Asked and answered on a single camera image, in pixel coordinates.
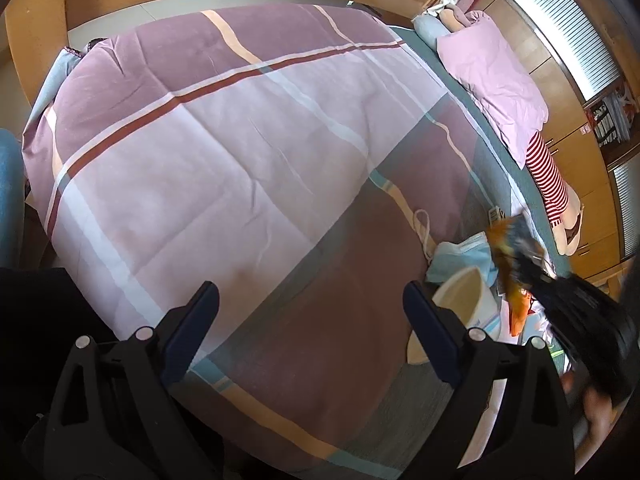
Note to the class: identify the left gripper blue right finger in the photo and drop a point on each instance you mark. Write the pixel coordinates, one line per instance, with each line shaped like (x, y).
(438, 330)

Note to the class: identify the pink plaid bed sheet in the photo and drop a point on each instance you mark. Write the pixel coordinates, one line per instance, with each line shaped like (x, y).
(305, 159)

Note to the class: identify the white paper cup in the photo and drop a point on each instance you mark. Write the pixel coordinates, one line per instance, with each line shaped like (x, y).
(467, 295)

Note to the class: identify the blue face mask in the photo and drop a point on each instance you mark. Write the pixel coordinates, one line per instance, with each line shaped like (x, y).
(446, 258)

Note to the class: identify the green woven bed mat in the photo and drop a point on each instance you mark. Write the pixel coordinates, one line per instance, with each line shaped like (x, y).
(480, 110)

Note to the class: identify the orange snack bag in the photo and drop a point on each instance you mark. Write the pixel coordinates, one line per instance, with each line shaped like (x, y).
(519, 301)

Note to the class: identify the light blue pillow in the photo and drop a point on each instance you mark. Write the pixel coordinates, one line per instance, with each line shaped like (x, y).
(430, 29)

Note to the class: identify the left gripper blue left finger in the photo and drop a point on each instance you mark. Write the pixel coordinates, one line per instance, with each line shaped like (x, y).
(184, 329)

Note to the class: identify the striped plush doll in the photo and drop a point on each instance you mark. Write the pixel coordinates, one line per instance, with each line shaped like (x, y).
(562, 204)

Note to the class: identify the yellow snack wrapper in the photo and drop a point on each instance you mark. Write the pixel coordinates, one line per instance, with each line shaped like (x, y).
(519, 256)

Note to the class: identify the pink pillow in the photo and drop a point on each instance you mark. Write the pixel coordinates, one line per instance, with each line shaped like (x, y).
(477, 55)

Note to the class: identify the person's right hand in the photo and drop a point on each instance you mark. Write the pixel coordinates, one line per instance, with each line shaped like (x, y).
(606, 444)

